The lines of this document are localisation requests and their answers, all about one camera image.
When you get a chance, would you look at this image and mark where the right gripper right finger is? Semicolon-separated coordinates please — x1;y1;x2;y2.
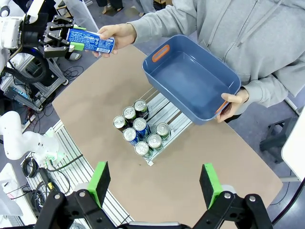
193;163;274;229

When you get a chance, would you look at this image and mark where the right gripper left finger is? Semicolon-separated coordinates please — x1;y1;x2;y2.
35;161;112;229

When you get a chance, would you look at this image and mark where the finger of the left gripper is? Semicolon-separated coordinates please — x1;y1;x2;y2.
47;14;79;40
44;42;85;58

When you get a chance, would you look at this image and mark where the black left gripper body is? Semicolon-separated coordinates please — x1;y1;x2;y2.
20;13;50;48

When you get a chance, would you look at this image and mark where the blue Pocari Sweat can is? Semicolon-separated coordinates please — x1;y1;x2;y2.
66;28;116;53
122;127;139;146
132;117;151;139

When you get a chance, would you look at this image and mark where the green soda can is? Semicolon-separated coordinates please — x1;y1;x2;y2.
155;122;172;141
147;134;165;151
134;141;153;159

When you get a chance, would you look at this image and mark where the blue bin with orange handles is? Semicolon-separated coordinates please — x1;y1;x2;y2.
142;34;242;126

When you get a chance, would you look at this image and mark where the person's right forearm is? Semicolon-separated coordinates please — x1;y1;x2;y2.
128;7;201;46

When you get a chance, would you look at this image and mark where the person's left forearm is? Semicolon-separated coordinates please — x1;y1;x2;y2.
243;73;305;110

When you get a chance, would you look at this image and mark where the person's right hand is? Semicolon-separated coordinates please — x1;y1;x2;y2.
91;23;138;58

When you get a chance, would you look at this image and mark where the person's left hand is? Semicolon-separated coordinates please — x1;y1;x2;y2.
215;88;250;124

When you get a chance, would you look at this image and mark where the electronics control cart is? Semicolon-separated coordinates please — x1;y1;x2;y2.
0;47;70;113

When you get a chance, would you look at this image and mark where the black stool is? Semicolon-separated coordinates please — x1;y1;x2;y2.
259;116;298;164

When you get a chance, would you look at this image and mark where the large white table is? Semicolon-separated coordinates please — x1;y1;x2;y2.
281;104;305;182

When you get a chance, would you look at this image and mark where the person in grey hoodie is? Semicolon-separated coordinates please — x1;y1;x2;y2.
128;0;305;110

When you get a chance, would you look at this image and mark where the black left arm cable sleeve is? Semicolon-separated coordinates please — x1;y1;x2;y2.
4;45;51;84

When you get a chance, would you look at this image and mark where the aluminium slotted robot base frame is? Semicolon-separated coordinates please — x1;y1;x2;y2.
21;119;134;229

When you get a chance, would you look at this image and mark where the black coiled cable bundle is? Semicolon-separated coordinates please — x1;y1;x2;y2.
21;157;40;178

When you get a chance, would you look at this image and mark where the white wire can dispenser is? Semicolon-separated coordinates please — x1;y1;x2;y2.
112;87;193;167

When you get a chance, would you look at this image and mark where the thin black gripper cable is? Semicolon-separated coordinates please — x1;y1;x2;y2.
269;177;305;227

